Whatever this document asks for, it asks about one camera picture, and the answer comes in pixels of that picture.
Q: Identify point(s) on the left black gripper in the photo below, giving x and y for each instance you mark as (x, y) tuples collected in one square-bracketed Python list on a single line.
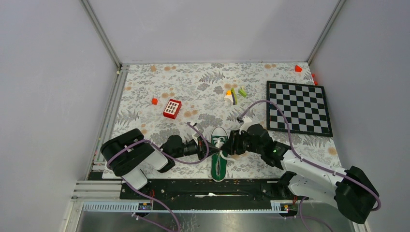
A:
[(201, 148)]

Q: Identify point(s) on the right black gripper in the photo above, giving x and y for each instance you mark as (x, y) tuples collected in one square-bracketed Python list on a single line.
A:
[(233, 143)]

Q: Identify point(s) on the white shoelace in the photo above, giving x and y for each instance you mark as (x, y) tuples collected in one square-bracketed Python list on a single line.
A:
[(218, 141)]

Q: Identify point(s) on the green white sneaker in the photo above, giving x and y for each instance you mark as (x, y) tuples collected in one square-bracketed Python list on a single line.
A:
[(218, 169)]

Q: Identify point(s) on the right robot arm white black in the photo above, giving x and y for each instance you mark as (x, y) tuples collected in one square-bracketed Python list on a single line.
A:
[(348, 190)]

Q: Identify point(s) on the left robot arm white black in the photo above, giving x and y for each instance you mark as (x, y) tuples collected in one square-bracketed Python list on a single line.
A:
[(126, 152)]

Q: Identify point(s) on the red white brick block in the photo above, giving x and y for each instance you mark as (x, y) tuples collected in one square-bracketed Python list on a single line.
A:
[(172, 109)]

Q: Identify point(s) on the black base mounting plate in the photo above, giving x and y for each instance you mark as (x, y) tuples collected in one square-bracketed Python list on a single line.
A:
[(206, 194)]

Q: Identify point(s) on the lime green block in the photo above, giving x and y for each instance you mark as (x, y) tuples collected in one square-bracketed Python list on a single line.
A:
[(242, 92)]

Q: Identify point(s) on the floral patterned table mat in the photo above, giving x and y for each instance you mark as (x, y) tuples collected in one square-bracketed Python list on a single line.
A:
[(201, 88)]

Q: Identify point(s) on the small red cube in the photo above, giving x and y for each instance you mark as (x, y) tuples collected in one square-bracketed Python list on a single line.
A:
[(154, 101)]

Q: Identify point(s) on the black white checkerboard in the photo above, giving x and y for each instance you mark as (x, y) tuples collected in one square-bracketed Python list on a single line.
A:
[(304, 107)]

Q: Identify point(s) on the red block far corner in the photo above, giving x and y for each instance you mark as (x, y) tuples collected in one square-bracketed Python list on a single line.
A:
[(297, 69)]

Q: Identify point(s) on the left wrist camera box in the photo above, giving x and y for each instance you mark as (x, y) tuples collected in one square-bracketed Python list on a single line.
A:
[(197, 131)]

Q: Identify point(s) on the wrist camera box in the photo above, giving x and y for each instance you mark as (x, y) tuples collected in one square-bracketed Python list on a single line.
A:
[(197, 131), (245, 122)]

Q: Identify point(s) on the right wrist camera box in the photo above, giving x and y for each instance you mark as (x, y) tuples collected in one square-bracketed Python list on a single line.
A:
[(245, 122)]

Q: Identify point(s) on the aluminium frame rail front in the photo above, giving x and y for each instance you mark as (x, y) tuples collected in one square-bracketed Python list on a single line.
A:
[(109, 190)]

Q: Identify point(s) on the left aluminium corner post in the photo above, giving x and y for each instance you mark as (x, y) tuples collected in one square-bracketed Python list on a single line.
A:
[(101, 33)]

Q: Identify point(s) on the aluminium corner post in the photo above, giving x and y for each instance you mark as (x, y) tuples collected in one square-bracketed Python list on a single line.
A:
[(101, 33), (330, 22)]

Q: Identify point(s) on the right aluminium corner post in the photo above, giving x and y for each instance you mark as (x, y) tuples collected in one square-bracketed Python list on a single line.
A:
[(330, 22)]

